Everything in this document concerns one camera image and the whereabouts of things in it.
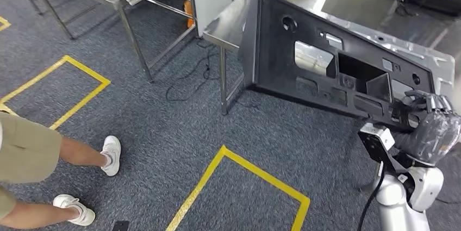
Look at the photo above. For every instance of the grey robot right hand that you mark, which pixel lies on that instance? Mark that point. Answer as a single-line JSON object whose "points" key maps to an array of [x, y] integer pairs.
{"points": [[435, 135]]}

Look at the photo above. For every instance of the black plastic plate holder part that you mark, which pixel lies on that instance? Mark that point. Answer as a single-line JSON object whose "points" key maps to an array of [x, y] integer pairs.
{"points": [[273, 60]]}

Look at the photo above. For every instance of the stainless steel workbench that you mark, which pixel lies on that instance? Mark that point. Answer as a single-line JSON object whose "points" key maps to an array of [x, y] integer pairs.
{"points": [[230, 24]]}

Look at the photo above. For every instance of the black robot body part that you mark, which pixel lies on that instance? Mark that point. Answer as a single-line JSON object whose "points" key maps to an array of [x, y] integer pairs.
{"points": [[120, 226]]}

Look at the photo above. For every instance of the stamped sheet metal panel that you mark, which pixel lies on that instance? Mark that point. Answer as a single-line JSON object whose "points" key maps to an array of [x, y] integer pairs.
{"points": [[441, 69]]}

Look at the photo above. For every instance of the yellow floor tape square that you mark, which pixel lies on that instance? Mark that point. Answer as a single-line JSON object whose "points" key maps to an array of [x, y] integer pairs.
{"points": [[88, 70], [266, 176]]}

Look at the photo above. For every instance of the orange object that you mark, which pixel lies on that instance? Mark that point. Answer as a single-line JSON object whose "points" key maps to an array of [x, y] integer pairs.
{"points": [[189, 13]]}

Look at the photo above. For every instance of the person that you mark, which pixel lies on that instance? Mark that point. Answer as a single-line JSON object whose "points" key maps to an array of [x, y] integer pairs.
{"points": [[25, 150]]}

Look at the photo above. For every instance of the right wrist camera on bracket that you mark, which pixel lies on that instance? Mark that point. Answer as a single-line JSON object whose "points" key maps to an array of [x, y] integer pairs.
{"points": [[374, 143]]}

